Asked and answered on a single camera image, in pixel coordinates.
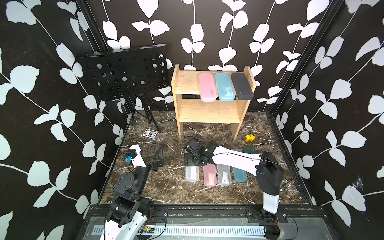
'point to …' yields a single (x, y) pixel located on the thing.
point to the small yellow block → (250, 137)
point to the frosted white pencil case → (192, 173)
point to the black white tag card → (150, 133)
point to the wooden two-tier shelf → (189, 109)
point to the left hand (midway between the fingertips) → (153, 145)
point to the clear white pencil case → (224, 174)
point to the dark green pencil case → (249, 150)
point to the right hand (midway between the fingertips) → (187, 160)
